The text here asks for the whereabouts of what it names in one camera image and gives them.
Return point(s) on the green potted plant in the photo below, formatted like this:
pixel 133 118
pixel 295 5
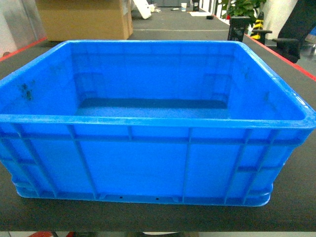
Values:
pixel 249 8

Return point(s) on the yellow black striped bollard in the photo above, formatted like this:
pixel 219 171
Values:
pixel 257 26

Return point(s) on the large cardboard box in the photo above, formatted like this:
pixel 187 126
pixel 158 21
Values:
pixel 85 19

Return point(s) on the white bucket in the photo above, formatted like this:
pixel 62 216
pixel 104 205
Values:
pixel 183 6

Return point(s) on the black office chair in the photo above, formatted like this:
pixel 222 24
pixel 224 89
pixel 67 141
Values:
pixel 294 20

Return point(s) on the large blue plastic crate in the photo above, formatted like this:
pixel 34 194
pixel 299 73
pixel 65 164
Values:
pixel 169 122

